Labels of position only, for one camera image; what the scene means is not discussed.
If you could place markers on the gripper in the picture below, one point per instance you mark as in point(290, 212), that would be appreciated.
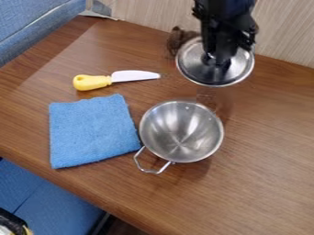
point(222, 36)

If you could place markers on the silver pot lid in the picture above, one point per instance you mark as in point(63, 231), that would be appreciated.
point(196, 65)

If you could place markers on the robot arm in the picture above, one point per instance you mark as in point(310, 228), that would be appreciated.
point(224, 7)

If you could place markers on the silver pot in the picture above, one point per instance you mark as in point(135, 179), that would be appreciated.
point(180, 131)

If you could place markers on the brown plush toy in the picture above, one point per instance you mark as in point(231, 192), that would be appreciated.
point(180, 38)

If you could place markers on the blue cloth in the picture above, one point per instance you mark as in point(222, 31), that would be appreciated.
point(92, 131)

